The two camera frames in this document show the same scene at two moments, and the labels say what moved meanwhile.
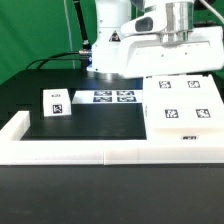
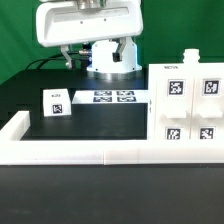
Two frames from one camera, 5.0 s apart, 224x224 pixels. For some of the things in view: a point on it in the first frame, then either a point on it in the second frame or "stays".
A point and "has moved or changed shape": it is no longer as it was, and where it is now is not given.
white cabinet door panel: (165, 101) has moved or changed shape
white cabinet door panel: (202, 103) has moved or changed shape
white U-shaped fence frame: (16, 151) stays
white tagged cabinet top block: (56, 102) stays
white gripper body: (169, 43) to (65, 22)
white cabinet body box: (186, 108) stays
